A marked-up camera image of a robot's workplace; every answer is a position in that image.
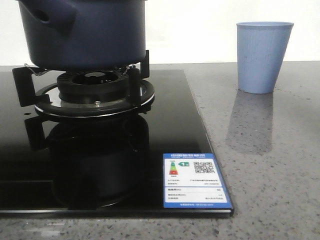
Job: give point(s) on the light blue ribbed cup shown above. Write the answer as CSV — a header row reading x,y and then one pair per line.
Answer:
x,y
261,47

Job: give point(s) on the black pot support grate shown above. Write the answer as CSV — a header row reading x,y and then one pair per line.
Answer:
x,y
46,101

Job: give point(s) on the dark blue cooking pot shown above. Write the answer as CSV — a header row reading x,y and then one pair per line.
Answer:
x,y
71,35

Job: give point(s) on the blue energy label sticker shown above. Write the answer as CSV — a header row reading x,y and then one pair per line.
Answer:
x,y
194,181

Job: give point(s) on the black burner head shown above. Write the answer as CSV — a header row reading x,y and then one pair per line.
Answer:
x,y
87,88

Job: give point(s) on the black glass gas stove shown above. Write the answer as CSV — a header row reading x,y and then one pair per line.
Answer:
x,y
109,167

